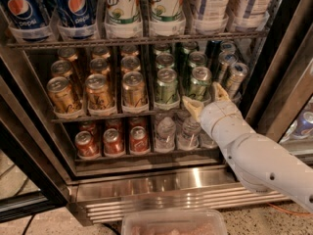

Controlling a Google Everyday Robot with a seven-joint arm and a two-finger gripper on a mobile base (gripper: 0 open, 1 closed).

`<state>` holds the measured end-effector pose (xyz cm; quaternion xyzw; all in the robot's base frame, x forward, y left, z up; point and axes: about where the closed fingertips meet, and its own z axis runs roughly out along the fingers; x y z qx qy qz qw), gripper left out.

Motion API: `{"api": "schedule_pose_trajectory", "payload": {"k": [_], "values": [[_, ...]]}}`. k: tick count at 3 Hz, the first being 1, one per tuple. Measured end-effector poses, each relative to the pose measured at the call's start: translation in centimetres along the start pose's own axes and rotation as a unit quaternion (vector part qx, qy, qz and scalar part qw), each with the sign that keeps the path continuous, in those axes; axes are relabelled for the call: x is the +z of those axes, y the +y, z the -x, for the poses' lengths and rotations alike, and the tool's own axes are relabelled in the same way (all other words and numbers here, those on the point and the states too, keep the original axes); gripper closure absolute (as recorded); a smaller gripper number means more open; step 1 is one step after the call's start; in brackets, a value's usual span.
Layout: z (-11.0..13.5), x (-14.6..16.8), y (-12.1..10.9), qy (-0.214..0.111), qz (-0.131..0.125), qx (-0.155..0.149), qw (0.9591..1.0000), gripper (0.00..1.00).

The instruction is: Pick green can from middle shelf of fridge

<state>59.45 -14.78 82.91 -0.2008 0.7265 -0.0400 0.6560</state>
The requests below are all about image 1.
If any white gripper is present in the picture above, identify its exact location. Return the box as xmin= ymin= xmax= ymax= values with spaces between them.
xmin=182 ymin=81 xmax=254 ymax=150

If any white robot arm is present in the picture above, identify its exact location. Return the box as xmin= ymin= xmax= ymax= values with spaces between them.
xmin=182 ymin=83 xmax=313 ymax=212

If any front silver slim can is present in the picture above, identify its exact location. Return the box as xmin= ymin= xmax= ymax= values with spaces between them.
xmin=224 ymin=63 xmax=249 ymax=98

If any silver slim can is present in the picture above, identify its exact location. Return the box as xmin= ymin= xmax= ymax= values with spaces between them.
xmin=213 ymin=52 xmax=238 ymax=83
xmin=224 ymin=63 xmax=249 ymax=98

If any second row right green can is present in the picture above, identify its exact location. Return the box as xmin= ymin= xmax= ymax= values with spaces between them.
xmin=184 ymin=51 xmax=207 ymax=81

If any second row green can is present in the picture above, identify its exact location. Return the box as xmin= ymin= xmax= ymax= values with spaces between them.
xmin=156 ymin=53 xmax=175 ymax=70
xmin=184 ymin=51 xmax=207 ymax=81

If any second row left green can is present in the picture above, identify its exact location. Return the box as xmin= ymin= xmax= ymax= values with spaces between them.
xmin=156 ymin=53 xmax=175 ymax=70

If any front right gold can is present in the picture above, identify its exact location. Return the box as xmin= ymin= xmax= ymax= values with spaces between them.
xmin=122 ymin=71 xmax=147 ymax=108

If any front right red can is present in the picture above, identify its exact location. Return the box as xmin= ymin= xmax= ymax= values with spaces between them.
xmin=130 ymin=126 xmax=149 ymax=152

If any red can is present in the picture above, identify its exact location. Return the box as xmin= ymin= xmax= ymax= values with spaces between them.
xmin=103 ymin=128 xmax=124 ymax=157
xmin=130 ymin=126 xmax=149 ymax=152
xmin=75 ymin=131 xmax=100 ymax=160

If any second row right gold can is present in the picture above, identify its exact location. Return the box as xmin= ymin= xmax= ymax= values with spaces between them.
xmin=121 ymin=56 xmax=141 ymax=74

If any second row gold can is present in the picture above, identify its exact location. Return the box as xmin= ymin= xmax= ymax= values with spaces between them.
xmin=50 ymin=60 xmax=83 ymax=96
xmin=90 ymin=58 xmax=111 ymax=82
xmin=121 ymin=56 xmax=141 ymax=74

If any blue can behind glass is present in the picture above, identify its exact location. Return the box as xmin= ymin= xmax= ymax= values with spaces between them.
xmin=292 ymin=111 xmax=313 ymax=139

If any front middle red can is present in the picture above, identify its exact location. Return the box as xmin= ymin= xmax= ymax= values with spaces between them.
xmin=103 ymin=128 xmax=124 ymax=157

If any front middle gold can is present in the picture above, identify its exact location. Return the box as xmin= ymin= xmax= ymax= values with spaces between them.
xmin=85 ymin=73 xmax=113 ymax=110

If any second row middle gold can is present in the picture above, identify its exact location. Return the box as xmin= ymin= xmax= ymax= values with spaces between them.
xmin=90 ymin=58 xmax=111 ymax=82

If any front left red can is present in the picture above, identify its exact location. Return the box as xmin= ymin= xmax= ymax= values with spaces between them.
xmin=75 ymin=131 xmax=100 ymax=160

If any front left gold can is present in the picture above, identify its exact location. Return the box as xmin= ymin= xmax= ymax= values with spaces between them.
xmin=47 ymin=76 xmax=82 ymax=114

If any steel fridge base grille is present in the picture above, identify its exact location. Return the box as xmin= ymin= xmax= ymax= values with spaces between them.
xmin=67 ymin=165 xmax=286 ymax=226

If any second row left gold can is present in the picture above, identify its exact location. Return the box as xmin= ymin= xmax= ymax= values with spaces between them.
xmin=50 ymin=60 xmax=83 ymax=96

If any open fridge door left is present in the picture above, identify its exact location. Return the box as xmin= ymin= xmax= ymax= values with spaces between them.
xmin=0 ymin=61 xmax=69 ymax=222

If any right water bottle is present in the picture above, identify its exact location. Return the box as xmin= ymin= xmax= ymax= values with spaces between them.
xmin=200 ymin=131 xmax=217 ymax=149

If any water bottle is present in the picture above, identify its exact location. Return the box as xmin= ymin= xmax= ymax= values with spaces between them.
xmin=178 ymin=117 xmax=201 ymax=151
xmin=200 ymin=131 xmax=217 ymax=149
xmin=156 ymin=117 xmax=176 ymax=153

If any middle water bottle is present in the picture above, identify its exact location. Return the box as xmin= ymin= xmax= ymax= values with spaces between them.
xmin=178 ymin=117 xmax=201 ymax=151

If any left water bottle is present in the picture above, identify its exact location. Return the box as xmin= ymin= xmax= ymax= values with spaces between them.
xmin=156 ymin=117 xmax=176 ymax=153

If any right 7UP bottle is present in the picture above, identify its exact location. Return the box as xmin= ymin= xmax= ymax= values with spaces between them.
xmin=150 ymin=0 xmax=183 ymax=36

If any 7up bottle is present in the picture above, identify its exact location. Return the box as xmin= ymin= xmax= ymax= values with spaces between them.
xmin=106 ymin=0 xmax=140 ymax=38
xmin=150 ymin=0 xmax=183 ymax=36

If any left white label bottle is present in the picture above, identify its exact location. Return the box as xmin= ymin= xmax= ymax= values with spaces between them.
xmin=190 ymin=0 xmax=229 ymax=35

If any white label bottle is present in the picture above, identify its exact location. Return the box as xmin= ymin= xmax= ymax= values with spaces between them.
xmin=227 ymin=0 xmax=271 ymax=31
xmin=190 ymin=0 xmax=229 ymax=35

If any right white label bottle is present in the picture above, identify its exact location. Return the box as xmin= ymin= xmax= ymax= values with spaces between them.
xmin=227 ymin=0 xmax=271 ymax=31

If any left 7UP bottle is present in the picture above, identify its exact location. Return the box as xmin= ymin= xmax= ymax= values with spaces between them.
xmin=106 ymin=0 xmax=140 ymax=38

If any clear plastic food container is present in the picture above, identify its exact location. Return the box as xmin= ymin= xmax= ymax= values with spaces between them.
xmin=121 ymin=209 xmax=228 ymax=235

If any right Pepsi bottle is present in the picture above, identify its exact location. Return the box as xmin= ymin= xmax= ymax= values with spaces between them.
xmin=56 ymin=0 xmax=97 ymax=40

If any pepsi bottle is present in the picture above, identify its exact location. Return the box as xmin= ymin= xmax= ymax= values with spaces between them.
xmin=56 ymin=0 xmax=97 ymax=40
xmin=0 ymin=0 xmax=49 ymax=30

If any left Pepsi bottle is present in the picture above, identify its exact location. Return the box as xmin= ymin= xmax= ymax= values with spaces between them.
xmin=0 ymin=0 xmax=49 ymax=30

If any middle wire shelf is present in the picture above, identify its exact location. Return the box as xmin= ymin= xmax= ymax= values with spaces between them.
xmin=52 ymin=102 xmax=186 ymax=122

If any wire shelf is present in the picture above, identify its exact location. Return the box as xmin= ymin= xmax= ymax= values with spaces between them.
xmin=52 ymin=102 xmax=186 ymax=122
xmin=5 ymin=30 xmax=268 ymax=50

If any top wire shelf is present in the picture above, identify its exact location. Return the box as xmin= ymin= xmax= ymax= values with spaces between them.
xmin=5 ymin=30 xmax=268 ymax=50

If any orange cable on floor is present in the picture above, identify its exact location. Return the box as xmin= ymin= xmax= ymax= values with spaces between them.
xmin=267 ymin=203 xmax=313 ymax=217

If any black cable on floor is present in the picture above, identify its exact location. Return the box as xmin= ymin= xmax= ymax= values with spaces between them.
xmin=22 ymin=213 xmax=37 ymax=235

